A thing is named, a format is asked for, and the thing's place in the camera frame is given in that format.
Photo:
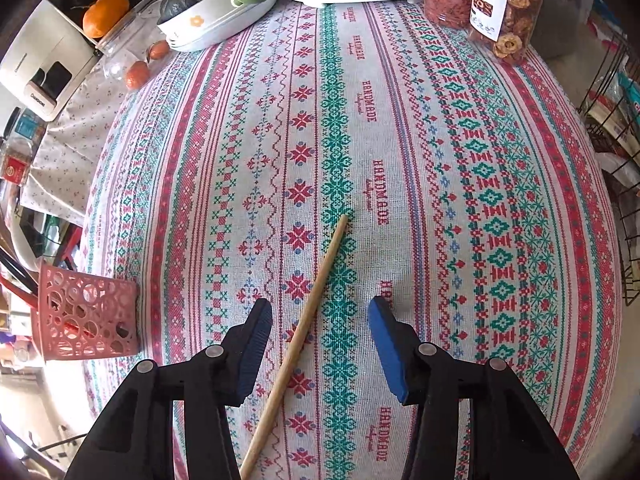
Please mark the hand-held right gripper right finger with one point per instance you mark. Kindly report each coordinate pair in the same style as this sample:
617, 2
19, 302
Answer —
395, 355

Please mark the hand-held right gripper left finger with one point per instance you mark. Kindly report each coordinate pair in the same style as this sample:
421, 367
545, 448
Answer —
252, 355

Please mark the single wooden chopstick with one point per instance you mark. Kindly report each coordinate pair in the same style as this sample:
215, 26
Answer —
310, 310

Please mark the pink perforated basket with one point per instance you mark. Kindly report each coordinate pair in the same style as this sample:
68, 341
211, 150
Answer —
85, 310

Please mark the patterned red green tablecloth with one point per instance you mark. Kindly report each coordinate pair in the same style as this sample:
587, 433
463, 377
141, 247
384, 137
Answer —
400, 210

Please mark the small tangerine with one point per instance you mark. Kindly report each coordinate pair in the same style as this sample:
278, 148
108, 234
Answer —
160, 50
136, 75

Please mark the stack of white dishes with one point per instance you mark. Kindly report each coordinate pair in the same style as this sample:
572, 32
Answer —
220, 30

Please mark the clear glass jar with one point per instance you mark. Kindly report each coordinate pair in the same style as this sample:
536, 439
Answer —
117, 55

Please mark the blue snack packet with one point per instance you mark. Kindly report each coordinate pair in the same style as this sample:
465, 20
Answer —
631, 100

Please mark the jar of dried fruit slices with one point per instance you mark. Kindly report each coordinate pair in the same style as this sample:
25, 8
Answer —
510, 20

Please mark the white kitchen appliance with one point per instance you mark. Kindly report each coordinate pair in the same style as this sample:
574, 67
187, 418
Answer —
40, 45

